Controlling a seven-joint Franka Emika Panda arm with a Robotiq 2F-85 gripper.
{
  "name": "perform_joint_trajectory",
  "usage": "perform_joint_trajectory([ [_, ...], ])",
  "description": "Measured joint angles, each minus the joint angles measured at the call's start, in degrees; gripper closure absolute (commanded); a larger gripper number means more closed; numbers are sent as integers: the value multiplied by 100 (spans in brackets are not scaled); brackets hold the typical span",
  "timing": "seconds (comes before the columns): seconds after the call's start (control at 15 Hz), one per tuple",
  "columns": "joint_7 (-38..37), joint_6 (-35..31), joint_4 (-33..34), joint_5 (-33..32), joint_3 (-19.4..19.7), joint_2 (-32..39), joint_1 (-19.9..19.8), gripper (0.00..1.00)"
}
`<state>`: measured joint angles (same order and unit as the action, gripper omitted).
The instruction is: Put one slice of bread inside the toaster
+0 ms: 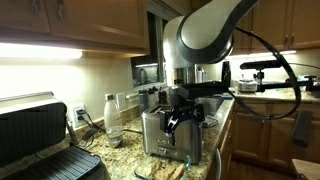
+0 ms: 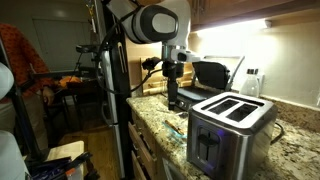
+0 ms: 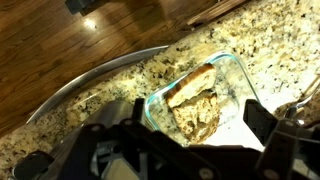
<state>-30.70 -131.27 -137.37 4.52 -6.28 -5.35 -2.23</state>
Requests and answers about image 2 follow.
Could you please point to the stainless steel toaster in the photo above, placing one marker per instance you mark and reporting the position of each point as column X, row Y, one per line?
column 230, row 143

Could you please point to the brown bread slice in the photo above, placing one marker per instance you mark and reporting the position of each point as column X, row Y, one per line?
column 182, row 130
column 173, row 126

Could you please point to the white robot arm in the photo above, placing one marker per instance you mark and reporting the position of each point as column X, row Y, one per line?
column 156, row 23

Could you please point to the under-cabinet light strip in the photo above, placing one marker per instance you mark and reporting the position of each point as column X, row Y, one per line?
column 233, row 26

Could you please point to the wooden upper cabinet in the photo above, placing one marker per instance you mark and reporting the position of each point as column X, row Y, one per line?
column 250, row 8

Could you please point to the clear plastic water bottle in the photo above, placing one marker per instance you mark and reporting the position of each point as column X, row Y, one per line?
column 250, row 86

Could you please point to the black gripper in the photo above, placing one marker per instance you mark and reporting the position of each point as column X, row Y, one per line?
column 173, row 70

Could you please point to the clear glass food container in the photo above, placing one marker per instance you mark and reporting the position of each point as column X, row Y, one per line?
column 173, row 131

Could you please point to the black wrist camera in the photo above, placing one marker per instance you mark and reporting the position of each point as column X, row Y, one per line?
column 151, row 63

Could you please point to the black device on tripod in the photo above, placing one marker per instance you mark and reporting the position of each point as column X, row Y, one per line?
column 87, row 49

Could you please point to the wooden lower cabinets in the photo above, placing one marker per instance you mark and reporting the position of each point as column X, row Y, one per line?
column 143, row 150

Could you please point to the bystander hand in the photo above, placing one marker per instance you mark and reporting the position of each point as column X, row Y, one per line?
column 49, row 96

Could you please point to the black robot stand column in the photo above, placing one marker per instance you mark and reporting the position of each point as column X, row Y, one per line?
column 125, row 100

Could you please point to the person in orange shirt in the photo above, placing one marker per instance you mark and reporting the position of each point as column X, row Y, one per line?
column 20, row 53

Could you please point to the black panini grill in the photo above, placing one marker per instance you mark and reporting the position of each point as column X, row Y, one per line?
column 210, row 75

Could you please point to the dark dining table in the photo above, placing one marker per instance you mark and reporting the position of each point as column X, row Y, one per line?
column 76, row 87

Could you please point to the light wooden stool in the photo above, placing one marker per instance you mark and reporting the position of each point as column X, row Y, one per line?
column 66, row 151

